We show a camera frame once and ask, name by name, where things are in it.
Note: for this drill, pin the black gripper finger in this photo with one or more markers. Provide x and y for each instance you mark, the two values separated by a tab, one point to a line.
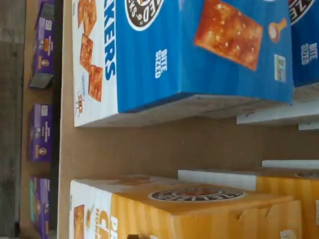
137	237

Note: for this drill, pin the yellow white pretzel crackers box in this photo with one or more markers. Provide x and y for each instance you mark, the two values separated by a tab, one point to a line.
174	224
286	185

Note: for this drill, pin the black metal shelf rack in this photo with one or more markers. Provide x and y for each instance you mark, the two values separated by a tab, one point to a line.
57	124

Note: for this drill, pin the blue pretzel crackers box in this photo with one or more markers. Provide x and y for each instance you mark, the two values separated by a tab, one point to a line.
306	62
162	87

